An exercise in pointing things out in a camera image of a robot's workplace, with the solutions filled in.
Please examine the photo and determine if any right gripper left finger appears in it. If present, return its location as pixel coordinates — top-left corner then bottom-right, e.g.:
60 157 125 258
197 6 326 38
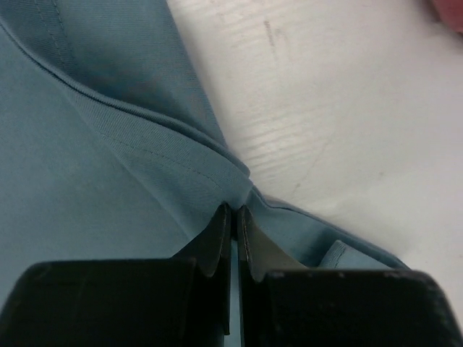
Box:
1 205 232 346

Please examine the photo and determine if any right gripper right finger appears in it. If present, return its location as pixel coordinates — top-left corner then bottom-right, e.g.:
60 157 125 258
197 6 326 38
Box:
237 207 462 346

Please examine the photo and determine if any blue t shirt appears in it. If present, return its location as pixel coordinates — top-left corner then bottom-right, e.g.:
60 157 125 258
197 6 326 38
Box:
0 0 412 347

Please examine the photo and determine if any pink folded t shirt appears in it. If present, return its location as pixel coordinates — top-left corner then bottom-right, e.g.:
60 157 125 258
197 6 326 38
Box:
423 0 463 35

